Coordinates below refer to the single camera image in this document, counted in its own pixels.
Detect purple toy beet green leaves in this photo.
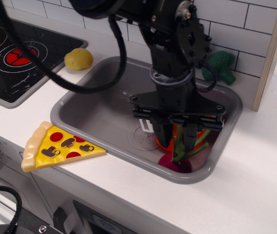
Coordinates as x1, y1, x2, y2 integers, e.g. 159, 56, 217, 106
158, 124, 212, 174

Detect orange toy pot grey handles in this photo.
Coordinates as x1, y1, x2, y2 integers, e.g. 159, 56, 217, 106
138, 114, 224, 153

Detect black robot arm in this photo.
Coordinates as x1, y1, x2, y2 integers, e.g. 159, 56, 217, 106
71, 0, 225, 151

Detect black base with screw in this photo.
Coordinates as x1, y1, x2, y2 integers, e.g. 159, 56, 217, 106
0, 186, 63, 234

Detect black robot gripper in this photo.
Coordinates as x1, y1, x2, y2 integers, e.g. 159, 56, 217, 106
129, 78, 226, 153

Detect white toy oven front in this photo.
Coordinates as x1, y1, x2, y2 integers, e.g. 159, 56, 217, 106
0, 137, 180, 234

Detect green toy broccoli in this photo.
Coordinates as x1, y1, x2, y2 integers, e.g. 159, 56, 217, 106
200, 51, 236, 85

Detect toy pizza slice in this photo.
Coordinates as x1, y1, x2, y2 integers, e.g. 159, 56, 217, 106
21, 121, 106, 172

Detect yellow toy potato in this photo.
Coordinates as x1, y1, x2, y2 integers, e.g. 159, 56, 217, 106
64, 48, 93, 71

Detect black braided cable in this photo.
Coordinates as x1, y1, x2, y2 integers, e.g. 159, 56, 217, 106
0, 0, 127, 95

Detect grey plastic sink basin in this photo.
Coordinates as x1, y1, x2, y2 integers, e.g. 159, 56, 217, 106
51, 58, 242, 184

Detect black toy stove top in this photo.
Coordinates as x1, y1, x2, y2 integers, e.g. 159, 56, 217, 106
0, 20, 88, 109

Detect light wooden side panel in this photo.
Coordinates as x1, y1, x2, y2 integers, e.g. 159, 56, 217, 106
252, 18, 277, 112

